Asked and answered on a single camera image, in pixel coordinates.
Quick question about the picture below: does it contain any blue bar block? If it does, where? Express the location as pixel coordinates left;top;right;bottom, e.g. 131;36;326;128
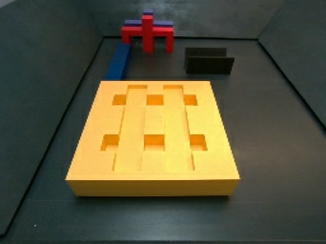
104;44;131;80

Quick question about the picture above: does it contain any black U-shaped block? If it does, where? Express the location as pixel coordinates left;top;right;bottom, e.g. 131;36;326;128
185;48;234;75

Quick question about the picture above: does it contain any purple block behind red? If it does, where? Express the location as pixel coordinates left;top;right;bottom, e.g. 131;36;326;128
123;9;175;28

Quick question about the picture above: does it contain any red cross-shaped block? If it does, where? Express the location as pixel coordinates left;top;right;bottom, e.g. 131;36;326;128
122;15;175;53

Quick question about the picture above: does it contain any yellow slotted board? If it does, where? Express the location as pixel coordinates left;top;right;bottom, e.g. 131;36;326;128
67;81;239;196

